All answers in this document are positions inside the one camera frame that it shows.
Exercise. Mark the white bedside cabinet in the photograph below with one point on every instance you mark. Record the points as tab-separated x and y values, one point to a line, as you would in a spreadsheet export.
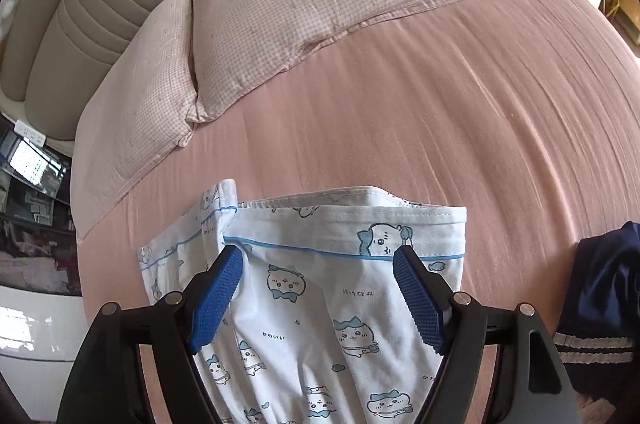
35	324

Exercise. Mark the pink bed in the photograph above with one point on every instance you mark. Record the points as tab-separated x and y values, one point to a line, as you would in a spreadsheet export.
450	129

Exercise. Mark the small pink checked pillow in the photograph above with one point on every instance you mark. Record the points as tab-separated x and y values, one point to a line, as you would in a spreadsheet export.
145	94

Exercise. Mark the navy garment with white stripes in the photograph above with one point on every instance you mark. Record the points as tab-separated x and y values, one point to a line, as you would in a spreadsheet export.
600	284

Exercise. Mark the grey padded headboard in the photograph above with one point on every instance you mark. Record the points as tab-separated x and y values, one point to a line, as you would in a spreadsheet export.
100	4

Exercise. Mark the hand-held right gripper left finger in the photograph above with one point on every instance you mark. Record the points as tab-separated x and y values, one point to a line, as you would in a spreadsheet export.
217	299

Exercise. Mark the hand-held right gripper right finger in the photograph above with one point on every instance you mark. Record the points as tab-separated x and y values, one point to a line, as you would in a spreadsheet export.
419	304

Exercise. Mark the dark mirrored cabinet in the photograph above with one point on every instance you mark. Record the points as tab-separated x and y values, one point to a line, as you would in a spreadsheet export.
30	214

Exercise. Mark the white power strip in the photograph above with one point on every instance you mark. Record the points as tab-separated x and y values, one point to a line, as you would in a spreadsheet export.
30	132

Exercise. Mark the white cartoon print pajama pants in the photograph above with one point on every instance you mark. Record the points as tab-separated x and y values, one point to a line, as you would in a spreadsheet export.
325	304

